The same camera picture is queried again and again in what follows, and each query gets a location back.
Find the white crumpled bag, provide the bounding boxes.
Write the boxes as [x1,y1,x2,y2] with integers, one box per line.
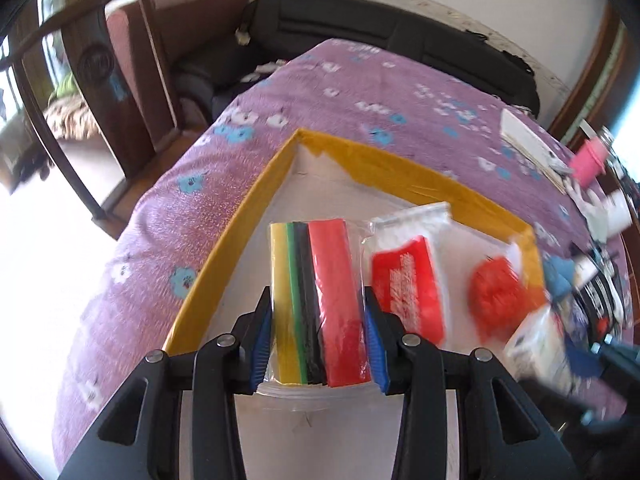
[575,185,608,238]

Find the white tissue pack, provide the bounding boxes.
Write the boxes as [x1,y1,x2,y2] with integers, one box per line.
[502,310,581,396]

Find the patterned blanket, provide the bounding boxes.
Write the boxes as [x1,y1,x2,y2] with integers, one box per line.
[46,97,102,142]

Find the black sofa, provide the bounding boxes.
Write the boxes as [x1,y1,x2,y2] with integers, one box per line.
[172,0,541,116]

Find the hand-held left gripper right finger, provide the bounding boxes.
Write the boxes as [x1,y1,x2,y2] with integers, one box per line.
[362,286,583,480]

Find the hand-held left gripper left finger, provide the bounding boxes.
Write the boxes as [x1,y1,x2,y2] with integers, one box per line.
[59,286,275,480]

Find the white cup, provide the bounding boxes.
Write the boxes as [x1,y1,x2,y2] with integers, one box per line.
[597,190,633,241]

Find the white papers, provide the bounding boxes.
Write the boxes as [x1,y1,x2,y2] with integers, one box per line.
[500,108,576,193]

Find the striped multicolour pack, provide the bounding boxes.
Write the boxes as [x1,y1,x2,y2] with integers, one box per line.
[255,217,376,401]

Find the maroon upholstered chair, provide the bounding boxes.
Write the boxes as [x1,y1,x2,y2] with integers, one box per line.
[107,0,251,126]

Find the dark wooden chair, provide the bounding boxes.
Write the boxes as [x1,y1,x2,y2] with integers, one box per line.
[0,0,181,238]

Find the red packet in clear bag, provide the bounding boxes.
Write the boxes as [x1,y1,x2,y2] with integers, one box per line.
[360,201,481,348]

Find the pink bottle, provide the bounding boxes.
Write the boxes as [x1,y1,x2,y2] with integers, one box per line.
[570,127,618,188]

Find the red mesh ball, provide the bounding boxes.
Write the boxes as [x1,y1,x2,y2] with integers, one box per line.
[467,255,546,343]

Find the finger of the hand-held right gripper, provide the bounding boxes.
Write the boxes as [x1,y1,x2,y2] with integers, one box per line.
[520,375,640,443]
[565,335,640,391]

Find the yellow cardboard box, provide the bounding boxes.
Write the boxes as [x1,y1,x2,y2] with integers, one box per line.
[162,129,548,480]

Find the green cloth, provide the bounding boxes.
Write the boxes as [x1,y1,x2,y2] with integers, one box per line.
[51,74,77,102]

